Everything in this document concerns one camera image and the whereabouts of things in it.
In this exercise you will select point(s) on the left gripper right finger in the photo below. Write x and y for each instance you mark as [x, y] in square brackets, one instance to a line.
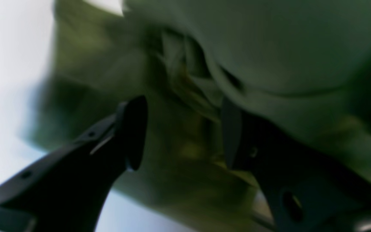
[306, 190]

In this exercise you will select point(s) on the olive green T-shirt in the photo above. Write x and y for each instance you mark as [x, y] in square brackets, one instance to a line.
[305, 65]

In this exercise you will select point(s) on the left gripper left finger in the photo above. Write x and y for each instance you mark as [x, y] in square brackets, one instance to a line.
[65, 190]

